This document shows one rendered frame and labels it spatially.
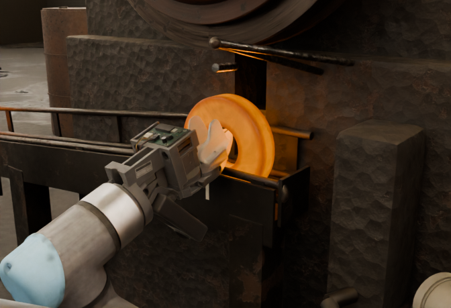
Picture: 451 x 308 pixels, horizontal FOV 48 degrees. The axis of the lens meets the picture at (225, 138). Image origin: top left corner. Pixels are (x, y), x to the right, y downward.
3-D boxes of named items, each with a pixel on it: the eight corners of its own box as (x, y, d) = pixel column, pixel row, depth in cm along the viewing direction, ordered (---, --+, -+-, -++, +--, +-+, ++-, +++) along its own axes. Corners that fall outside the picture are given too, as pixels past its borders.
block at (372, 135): (357, 276, 73) (370, 114, 67) (413, 295, 68) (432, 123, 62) (321, 310, 65) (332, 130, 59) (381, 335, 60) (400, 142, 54)
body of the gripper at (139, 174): (201, 127, 64) (133, 178, 57) (215, 181, 69) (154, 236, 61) (159, 118, 69) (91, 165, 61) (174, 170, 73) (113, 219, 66)
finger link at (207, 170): (234, 150, 70) (193, 186, 64) (236, 160, 70) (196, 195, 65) (208, 144, 73) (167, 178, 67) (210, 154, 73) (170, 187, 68)
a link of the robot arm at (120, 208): (128, 260, 58) (85, 240, 63) (156, 236, 61) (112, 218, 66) (109, 210, 55) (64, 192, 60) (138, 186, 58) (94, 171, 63)
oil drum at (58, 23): (100, 117, 417) (92, 5, 393) (149, 128, 381) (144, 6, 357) (35, 131, 372) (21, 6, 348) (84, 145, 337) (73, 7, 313)
